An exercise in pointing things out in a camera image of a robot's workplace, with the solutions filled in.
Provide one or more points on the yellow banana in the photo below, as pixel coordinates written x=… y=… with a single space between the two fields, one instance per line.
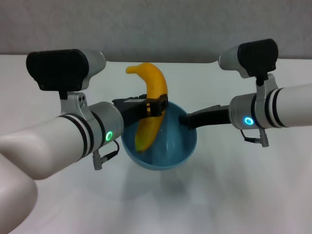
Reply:
x=154 y=80

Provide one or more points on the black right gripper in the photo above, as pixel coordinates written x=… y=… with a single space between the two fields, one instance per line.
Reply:
x=212 y=115

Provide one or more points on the light blue plastic bowl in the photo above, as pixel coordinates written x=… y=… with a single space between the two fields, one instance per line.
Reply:
x=170 y=151

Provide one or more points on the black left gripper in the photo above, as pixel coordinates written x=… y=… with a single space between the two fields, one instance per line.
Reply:
x=131 y=108

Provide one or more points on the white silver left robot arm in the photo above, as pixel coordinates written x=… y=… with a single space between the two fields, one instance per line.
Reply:
x=61 y=146

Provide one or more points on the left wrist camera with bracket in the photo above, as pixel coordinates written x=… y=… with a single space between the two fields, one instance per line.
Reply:
x=58 y=68

